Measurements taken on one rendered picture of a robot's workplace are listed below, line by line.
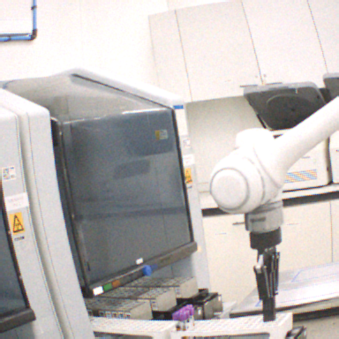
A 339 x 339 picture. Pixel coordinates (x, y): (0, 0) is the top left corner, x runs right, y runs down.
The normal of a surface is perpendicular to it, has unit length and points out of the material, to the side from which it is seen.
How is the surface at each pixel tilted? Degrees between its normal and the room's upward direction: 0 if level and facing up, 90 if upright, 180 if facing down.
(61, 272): 90
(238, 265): 90
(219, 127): 90
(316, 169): 90
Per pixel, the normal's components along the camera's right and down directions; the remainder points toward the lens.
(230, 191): -0.47, 0.18
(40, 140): 0.88, -0.11
